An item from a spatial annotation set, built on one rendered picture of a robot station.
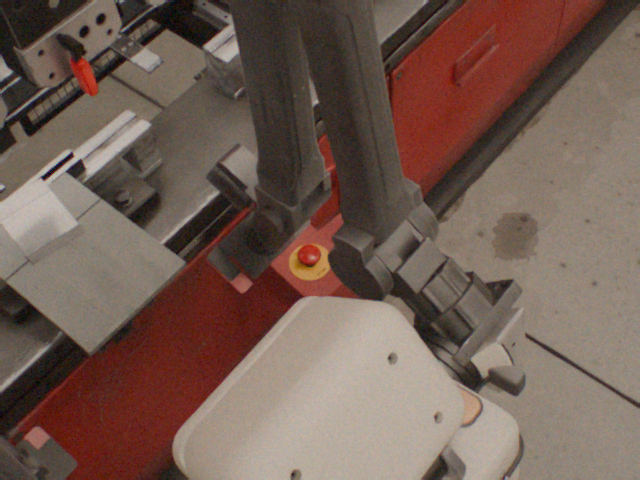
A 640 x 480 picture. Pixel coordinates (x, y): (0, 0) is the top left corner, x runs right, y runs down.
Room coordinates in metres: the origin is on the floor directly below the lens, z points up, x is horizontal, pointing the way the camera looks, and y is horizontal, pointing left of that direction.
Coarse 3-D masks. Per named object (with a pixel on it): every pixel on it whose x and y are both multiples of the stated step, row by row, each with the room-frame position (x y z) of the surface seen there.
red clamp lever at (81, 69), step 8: (64, 40) 0.87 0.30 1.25; (72, 40) 0.87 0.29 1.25; (64, 48) 0.87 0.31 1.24; (72, 48) 0.86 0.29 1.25; (80, 48) 0.86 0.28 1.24; (72, 56) 0.87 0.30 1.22; (80, 56) 0.87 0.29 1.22; (72, 64) 0.87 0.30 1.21; (80, 64) 0.86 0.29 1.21; (80, 72) 0.86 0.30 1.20; (88, 72) 0.86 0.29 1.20; (80, 80) 0.86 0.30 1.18; (88, 80) 0.86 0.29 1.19; (88, 88) 0.86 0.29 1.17; (96, 88) 0.87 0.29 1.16
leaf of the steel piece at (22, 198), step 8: (32, 184) 0.84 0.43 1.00; (40, 184) 0.84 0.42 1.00; (24, 192) 0.83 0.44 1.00; (32, 192) 0.83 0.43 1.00; (40, 192) 0.83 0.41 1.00; (8, 200) 0.82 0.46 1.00; (16, 200) 0.82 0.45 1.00; (24, 200) 0.82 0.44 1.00; (32, 200) 0.81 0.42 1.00; (0, 208) 0.81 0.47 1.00; (8, 208) 0.80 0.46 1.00; (16, 208) 0.80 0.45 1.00; (0, 216) 0.79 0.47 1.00
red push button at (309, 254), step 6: (306, 246) 0.80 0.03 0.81; (312, 246) 0.80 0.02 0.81; (300, 252) 0.79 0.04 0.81; (306, 252) 0.79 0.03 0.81; (312, 252) 0.79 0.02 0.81; (318, 252) 0.79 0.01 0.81; (300, 258) 0.78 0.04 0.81; (306, 258) 0.78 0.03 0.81; (312, 258) 0.78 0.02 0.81; (318, 258) 0.78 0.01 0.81; (306, 264) 0.77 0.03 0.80; (312, 264) 0.77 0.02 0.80
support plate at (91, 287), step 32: (64, 192) 0.82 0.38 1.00; (96, 224) 0.76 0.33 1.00; (128, 224) 0.75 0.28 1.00; (0, 256) 0.72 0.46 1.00; (64, 256) 0.71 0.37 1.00; (96, 256) 0.70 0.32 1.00; (128, 256) 0.70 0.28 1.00; (160, 256) 0.69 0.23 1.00; (32, 288) 0.66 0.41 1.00; (64, 288) 0.65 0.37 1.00; (96, 288) 0.65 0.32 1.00; (128, 288) 0.64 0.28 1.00; (160, 288) 0.64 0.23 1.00; (64, 320) 0.60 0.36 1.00; (96, 320) 0.60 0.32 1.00; (128, 320) 0.60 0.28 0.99
